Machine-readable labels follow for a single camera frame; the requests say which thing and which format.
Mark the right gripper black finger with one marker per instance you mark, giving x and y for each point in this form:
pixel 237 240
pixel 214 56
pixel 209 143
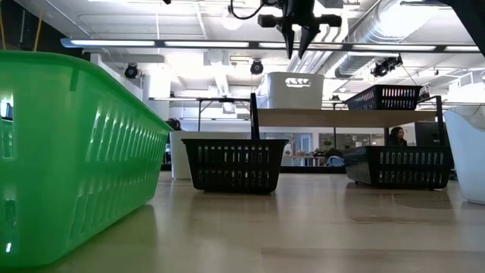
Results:
pixel 305 39
pixel 289 39

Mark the white plastic bin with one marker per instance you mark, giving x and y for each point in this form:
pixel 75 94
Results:
pixel 280 98
pixel 177 159
pixel 468 163

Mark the black slotted plastic basket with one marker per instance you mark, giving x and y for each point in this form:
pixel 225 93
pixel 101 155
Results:
pixel 386 104
pixel 235 166
pixel 398 168

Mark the green slotted plastic basket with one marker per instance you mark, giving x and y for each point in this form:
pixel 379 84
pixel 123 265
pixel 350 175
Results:
pixel 57 151

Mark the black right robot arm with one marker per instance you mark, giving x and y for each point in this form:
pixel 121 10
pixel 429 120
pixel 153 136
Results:
pixel 473 19

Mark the wooden shelf with black legs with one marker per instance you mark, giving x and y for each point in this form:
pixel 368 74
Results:
pixel 341 118

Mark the round black ceiling spotlight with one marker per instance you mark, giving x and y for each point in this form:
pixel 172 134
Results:
pixel 131 71
pixel 256 67

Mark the round white ceiling lamp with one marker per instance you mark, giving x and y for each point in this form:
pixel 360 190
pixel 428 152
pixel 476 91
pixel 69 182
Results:
pixel 231 21

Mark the black ceiling spotlight cluster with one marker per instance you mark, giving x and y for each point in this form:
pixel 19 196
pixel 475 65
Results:
pixel 386 66

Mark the blue white round object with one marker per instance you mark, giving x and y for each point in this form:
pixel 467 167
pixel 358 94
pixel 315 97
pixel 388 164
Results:
pixel 335 161

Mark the person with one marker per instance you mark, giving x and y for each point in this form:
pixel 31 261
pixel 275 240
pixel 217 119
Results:
pixel 397 137

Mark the black cabinet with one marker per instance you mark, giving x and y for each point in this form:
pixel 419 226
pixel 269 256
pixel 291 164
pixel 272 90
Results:
pixel 427 133

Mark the long ceiling light strip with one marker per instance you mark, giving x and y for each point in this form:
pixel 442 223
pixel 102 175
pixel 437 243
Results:
pixel 113 42

